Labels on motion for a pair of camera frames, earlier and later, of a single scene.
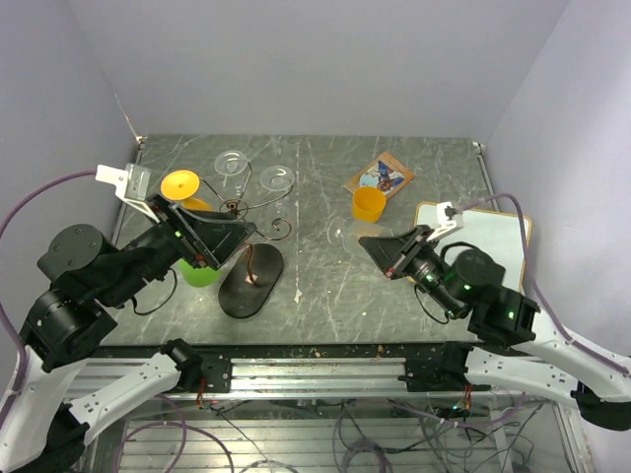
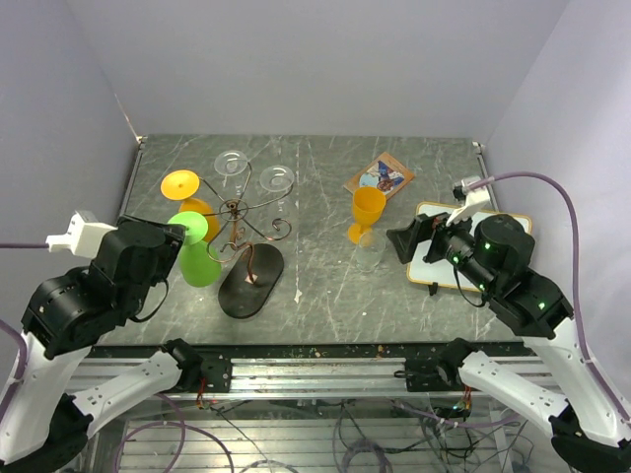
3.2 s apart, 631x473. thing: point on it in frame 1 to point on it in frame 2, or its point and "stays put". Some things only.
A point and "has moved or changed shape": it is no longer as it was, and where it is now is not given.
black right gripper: x=385 y=250 to x=405 y=239
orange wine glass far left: x=180 y=185 stays put
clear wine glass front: x=344 y=232 has moved or changed shape
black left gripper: x=218 y=238 to x=173 y=244
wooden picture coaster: x=385 y=172 stays put
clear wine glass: x=277 y=178 stays put
